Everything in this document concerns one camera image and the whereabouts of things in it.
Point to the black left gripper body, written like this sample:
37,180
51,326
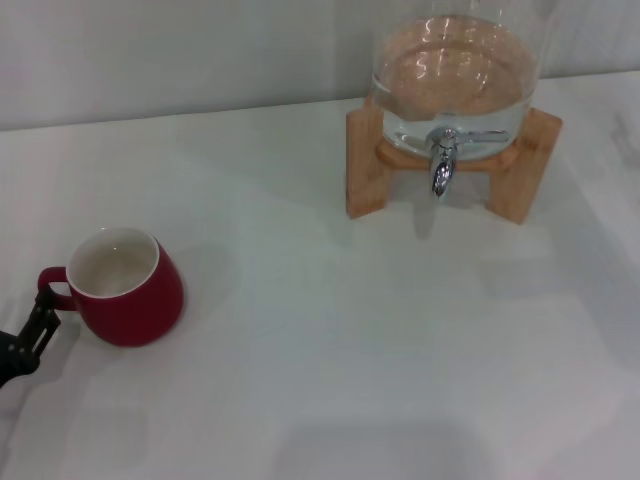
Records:
12,357

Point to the red ceramic cup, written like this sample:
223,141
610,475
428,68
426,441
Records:
135,310

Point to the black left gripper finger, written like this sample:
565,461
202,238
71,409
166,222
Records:
41,325

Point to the wooden dispenser stand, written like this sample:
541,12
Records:
365,165

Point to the glass water dispenser jar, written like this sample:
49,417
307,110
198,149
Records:
450,65

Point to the chrome faucet tap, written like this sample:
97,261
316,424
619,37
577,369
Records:
441,172

